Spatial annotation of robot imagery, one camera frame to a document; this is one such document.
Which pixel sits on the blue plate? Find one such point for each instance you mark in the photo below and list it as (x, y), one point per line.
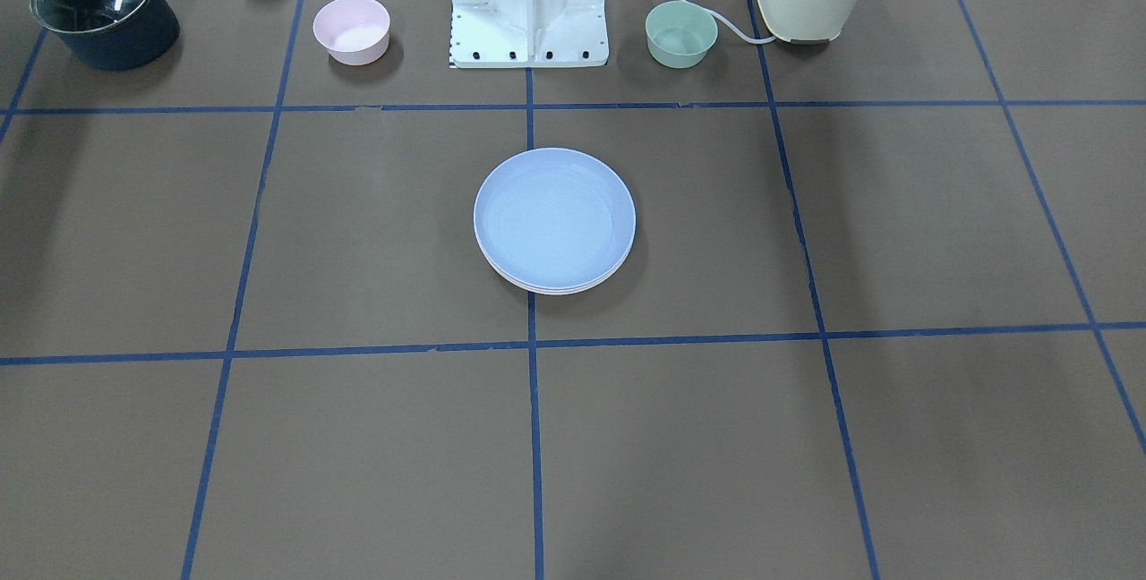
(553, 196)

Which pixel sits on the green bowl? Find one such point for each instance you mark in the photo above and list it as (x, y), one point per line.
(679, 34)

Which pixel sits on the pink bowl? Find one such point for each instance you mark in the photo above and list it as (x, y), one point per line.
(354, 32)

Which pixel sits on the dark blue lidded pot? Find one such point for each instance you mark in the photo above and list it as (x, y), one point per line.
(110, 35)

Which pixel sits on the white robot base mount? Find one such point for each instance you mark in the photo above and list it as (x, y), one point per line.
(528, 34)

